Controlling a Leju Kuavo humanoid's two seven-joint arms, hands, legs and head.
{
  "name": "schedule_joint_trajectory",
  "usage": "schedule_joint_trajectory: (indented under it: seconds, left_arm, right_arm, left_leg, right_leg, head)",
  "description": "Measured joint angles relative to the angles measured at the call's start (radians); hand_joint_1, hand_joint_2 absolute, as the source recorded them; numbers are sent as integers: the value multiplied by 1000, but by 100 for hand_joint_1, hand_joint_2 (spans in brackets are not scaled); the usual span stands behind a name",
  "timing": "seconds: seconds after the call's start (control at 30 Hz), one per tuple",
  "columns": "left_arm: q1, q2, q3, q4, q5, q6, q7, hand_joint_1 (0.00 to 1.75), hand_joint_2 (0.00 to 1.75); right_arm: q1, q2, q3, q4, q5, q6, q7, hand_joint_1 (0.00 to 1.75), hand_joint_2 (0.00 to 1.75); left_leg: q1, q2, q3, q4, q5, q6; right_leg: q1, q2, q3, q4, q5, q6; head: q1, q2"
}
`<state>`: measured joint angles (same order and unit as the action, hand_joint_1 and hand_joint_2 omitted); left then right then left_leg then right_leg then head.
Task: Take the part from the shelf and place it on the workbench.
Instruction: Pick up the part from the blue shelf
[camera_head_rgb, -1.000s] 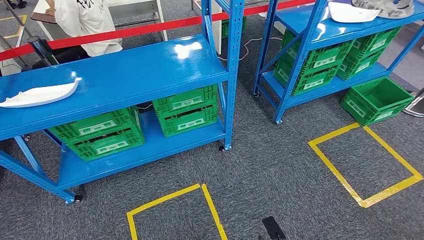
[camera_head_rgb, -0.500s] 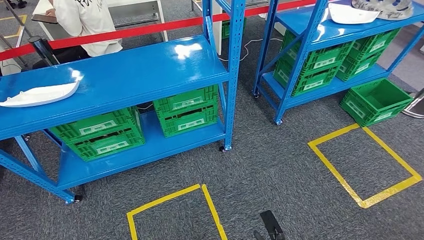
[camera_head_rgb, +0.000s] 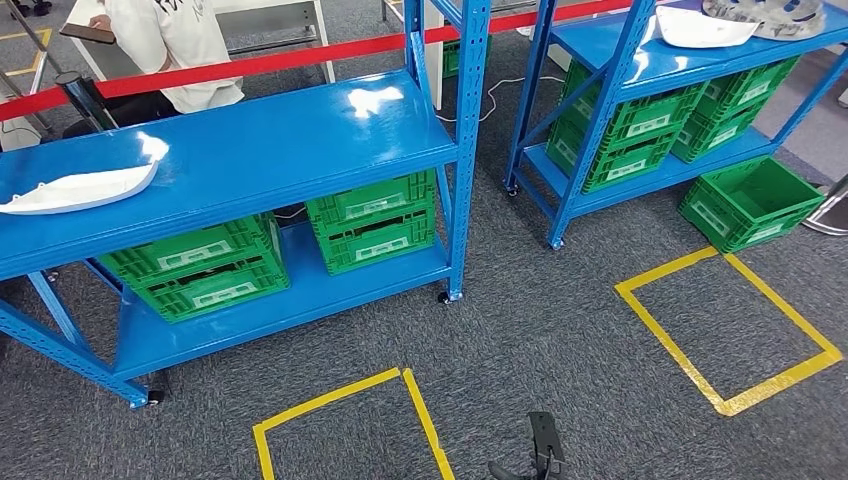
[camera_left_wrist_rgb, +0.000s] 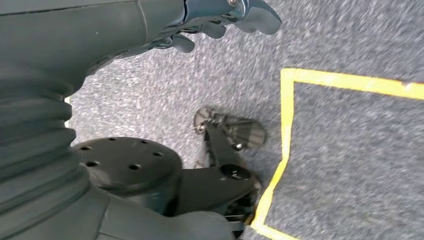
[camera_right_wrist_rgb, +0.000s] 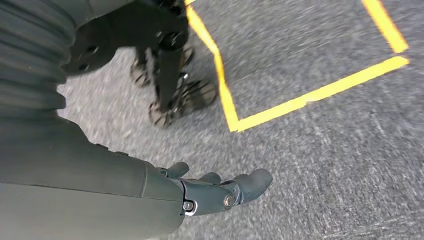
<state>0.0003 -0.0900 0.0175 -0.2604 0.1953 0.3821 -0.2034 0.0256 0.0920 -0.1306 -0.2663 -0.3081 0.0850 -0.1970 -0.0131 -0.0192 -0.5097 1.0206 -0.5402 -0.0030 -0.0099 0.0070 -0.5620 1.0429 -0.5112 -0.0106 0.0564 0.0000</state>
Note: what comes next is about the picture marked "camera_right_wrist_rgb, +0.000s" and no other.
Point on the yellow floor tape square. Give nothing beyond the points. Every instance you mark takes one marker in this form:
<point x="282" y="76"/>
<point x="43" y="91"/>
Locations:
<point x="298" y="102"/>

